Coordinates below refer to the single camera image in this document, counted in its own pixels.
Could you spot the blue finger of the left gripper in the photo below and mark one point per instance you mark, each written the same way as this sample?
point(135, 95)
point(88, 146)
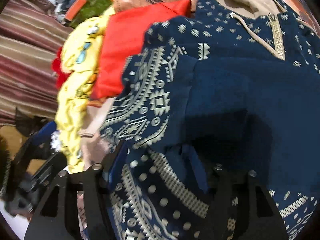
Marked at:
point(44, 133)

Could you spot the navy patterned hooded jacket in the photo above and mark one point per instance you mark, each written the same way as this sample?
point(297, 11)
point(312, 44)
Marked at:
point(215, 129)

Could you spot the red fluffy garment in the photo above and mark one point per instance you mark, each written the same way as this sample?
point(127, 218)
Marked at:
point(56, 65)

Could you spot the yellow duck print blanket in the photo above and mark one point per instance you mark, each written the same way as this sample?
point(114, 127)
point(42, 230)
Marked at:
point(79, 59)

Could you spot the striped red beige curtain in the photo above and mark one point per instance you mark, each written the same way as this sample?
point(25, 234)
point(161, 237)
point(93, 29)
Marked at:
point(30, 39)

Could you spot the orange shoe box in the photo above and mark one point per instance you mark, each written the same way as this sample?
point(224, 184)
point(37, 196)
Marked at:
point(74, 9)

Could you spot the red folded garment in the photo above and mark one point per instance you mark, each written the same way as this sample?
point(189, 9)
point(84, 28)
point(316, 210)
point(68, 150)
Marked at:
point(124, 36)

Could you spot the green floral storage box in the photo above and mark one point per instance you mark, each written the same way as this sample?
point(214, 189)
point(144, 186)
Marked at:
point(92, 8)

